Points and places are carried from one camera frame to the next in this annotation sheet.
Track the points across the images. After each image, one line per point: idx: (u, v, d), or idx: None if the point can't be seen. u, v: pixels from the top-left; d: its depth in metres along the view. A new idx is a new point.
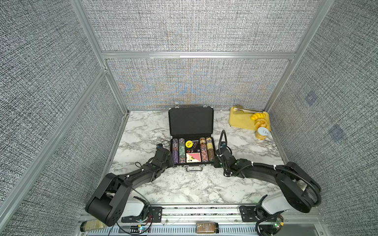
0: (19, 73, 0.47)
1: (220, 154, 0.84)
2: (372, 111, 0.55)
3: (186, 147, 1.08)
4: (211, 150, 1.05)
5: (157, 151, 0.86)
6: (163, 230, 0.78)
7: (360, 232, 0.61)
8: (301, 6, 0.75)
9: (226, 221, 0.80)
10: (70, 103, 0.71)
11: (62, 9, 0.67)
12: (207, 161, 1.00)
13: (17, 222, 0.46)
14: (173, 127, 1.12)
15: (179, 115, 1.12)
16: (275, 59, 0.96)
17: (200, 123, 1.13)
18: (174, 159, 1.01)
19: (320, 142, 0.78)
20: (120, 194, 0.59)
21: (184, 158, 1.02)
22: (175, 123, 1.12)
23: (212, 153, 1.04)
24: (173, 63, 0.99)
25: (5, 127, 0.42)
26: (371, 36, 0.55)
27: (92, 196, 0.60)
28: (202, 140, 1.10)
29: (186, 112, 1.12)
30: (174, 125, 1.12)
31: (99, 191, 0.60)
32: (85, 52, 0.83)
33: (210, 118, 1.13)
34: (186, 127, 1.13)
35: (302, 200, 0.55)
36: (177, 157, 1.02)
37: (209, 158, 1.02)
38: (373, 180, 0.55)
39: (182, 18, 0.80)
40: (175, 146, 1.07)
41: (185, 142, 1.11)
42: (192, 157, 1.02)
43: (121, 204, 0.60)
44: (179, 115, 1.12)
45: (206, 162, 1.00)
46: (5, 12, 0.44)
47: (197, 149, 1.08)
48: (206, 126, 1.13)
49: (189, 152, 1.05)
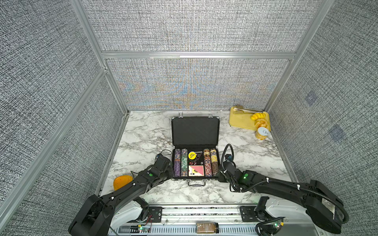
0: (19, 73, 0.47)
1: (224, 170, 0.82)
2: (372, 111, 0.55)
3: (189, 159, 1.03)
4: (215, 163, 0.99)
5: (158, 159, 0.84)
6: (163, 230, 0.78)
7: (360, 232, 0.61)
8: (301, 6, 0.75)
9: (226, 221, 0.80)
10: (70, 103, 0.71)
11: (62, 9, 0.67)
12: (211, 175, 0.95)
13: (17, 222, 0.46)
14: (176, 136, 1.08)
15: (184, 124, 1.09)
16: (276, 59, 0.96)
17: (205, 134, 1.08)
18: (175, 171, 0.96)
19: (320, 142, 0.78)
20: (100, 221, 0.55)
21: (186, 171, 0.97)
22: (179, 132, 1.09)
23: (216, 166, 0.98)
24: (173, 63, 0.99)
25: (5, 127, 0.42)
26: (371, 36, 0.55)
27: (73, 221, 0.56)
28: (206, 151, 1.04)
29: (191, 123, 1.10)
30: (178, 135, 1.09)
31: (81, 214, 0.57)
32: (85, 52, 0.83)
33: (217, 130, 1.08)
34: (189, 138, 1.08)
35: (333, 224, 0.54)
36: (178, 170, 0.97)
37: (212, 172, 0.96)
38: (373, 180, 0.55)
39: (182, 18, 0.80)
40: (177, 158, 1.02)
41: (188, 154, 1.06)
42: (195, 170, 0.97)
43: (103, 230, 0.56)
44: (183, 124, 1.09)
45: (209, 177, 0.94)
46: (5, 12, 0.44)
47: (200, 162, 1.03)
48: (212, 136, 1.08)
49: (191, 165, 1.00)
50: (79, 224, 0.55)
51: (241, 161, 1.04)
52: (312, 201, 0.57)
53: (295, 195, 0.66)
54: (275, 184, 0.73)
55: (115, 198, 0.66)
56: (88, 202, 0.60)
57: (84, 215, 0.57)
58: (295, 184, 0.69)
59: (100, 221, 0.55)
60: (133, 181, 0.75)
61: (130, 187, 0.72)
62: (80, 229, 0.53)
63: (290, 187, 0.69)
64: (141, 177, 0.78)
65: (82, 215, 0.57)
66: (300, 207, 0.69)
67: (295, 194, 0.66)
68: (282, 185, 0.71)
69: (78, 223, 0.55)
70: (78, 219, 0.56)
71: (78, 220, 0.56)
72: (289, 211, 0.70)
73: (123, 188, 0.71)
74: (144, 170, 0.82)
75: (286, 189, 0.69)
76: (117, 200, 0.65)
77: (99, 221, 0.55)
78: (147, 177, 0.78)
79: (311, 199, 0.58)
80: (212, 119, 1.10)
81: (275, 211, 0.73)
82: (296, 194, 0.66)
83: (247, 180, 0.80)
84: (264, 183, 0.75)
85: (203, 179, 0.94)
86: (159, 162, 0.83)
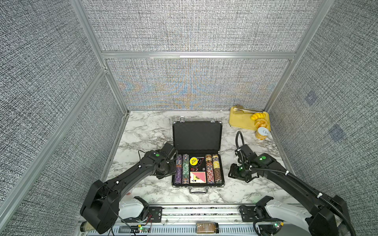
0: (19, 73, 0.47)
1: (239, 149, 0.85)
2: (372, 111, 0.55)
3: (191, 165, 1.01)
4: (218, 170, 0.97)
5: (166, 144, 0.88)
6: (163, 230, 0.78)
7: (360, 232, 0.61)
8: (301, 6, 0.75)
9: (226, 221, 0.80)
10: (70, 103, 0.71)
11: (62, 9, 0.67)
12: (213, 183, 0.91)
13: (17, 222, 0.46)
14: (178, 142, 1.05)
15: (185, 130, 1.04)
16: (275, 59, 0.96)
17: (207, 139, 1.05)
18: (176, 178, 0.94)
19: (320, 142, 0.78)
20: (106, 207, 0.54)
21: (188, 178, 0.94)
22: (180, 137, 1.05)
23: (219, 173, 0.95)
24: (173, 63, 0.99)
25: (5, 127, 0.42)
26: (371, 36, 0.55)
27: (82, 206, 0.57)
28: (208, 158, 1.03)
29: (192, 128, 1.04)
30: (179, 140, 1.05)
31: (88, 199, 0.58)
32: (85, 52, 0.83)
33: (219, 135, 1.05)
34: (190, 143, 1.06)
35: None
36: (180, 177, 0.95)
37: (215, 179, 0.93)
38: (373, 180, 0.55)
39: (182, 18, 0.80)
40: (178, 164, 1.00)
41: (190, 160, 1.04)
42: (197, 177, 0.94)
43: (112, 213, 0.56)
44: (184, 129, 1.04)
45: (212, 184, 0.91)
46: (5, 12, 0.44)
47: (202, 168, 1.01)
48: (214, 142, 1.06)
49: (193, 171, 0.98)
50: (88, 209, 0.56)
51: None
52: (327, 214, 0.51)
53: (309, 199, 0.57)
54: (292, 181, 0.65)
55: (120, 183, 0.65)
56: (93, 189, 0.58)
57: (91, 200, 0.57)
58: (316, 190, 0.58)
59: (106, 207, 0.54)
60: (140, 163, 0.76)
61: (137, 169, 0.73)
62: (90, 213, 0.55)
63: (308, 191, 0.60)
64: (147, 159, 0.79)
65: (90, 200, 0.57)
66: (301, 214, 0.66)
67: (310, 199, 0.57)
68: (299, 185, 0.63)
69: (87, 208, 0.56)
70: (86, 203, 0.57)
71: (87, 204, 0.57)
72: (289, 214, 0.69)
73: (129, 170, 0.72)
74: (151, 150, 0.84)
75: (303, 190, 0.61)
76: (122, 185, 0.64)
77: (106, 206, 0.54)
78: (153, 157, 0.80)
79: (327, 211, 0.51)
80: (214, 124, 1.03)
81: (275, 210, 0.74)
82: (311, 199, 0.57)
83: (263, 161, 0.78)
84: (280, 174, 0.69)
85: (205, 186, 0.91)
86: (167, 148, 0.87)
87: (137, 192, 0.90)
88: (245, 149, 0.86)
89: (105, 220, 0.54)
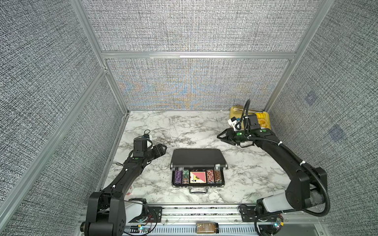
0: (19, 73, 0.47)
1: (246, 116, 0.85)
2: (372, 111, 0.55)
3: None
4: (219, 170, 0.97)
5: (136, 143, 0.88)
6: (163, 230, 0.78)
7: (360, 232, 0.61)
8: (301, 6, 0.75)
9: (226, 221, 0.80)
10: (70, 103, 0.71)
11: (62, 9, 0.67)
12: (213, 183, 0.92)
13: (17, 222, 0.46)
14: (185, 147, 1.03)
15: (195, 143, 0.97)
16: (276, 59, 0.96)
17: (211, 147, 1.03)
18: (176, 178, 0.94)
19: (320, 142, 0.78)
20: (115, 208, 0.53)
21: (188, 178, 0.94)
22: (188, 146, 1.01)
23: (219, 173, 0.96)
24: (173, 63, 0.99)
25: (5, 127, 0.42)
26: (371, 36, 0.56)
27: (87, 222, 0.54)
28: None
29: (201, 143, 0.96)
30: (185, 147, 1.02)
31: (90, 215, 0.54)
32: (85, 52, 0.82)
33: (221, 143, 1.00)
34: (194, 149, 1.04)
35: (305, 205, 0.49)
36: (179, 177, 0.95)
37: (215, 179, 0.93)
38: (373, 180, 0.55)
39: (182, 18, 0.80)
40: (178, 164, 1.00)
41: None
42: (197, 177, 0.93)
43: (122, 214, 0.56)
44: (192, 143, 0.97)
45: (212, 184, 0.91)
46: (5, 12, 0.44)
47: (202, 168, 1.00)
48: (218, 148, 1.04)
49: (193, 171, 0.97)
50: (96, 223, 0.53)
51: (241, 161, 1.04)
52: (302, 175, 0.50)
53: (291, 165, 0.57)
54: (281, 150, 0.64)
55: (117, 185, 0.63)
56: (92, 201, 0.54)
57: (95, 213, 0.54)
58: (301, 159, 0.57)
59: (115, 209, 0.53)
60: (125, 167, 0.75)
61: (126, 172, 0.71)
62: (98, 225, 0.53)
63: (294, 159, 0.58)
64: (129, 163, 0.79)
65: (93, 214, 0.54)
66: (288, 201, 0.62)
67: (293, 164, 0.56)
68: (287, 154, 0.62)
69: (94, 222, 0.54)
70: (90, 219, 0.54)
71: (91, 220, 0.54)
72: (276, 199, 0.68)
73: (118, 175, 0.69)
74: (127, 158, 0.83)
75: (288, 157, 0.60)
76: (120, 186, 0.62)
77: (114, 208, 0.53)
78: (134, 161, 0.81)
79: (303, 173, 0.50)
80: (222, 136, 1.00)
81: (268, 203, 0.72)
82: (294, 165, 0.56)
83: (262, 132, 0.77)
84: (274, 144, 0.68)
85: (205, 186, 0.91)
86: (138, 145, 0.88)
87: (137, 192, 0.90)
88: (251, 117, 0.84)
89: (118, 224, 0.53)
